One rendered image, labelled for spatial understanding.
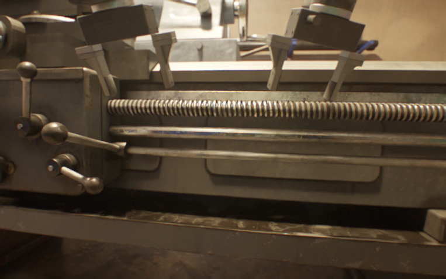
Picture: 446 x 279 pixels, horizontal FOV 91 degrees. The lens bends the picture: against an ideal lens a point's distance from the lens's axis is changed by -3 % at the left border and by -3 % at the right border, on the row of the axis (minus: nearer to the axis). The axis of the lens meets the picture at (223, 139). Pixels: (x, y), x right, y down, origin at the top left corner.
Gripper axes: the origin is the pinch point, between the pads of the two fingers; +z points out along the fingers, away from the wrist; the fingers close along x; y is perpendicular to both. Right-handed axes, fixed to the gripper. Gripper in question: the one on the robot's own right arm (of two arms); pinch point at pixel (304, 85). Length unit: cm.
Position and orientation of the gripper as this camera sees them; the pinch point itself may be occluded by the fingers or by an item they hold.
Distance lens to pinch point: 51.4
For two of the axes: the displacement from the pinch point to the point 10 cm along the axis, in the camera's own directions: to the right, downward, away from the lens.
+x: 9.8, 1.2, 1.8
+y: 1.0, 4.8, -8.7
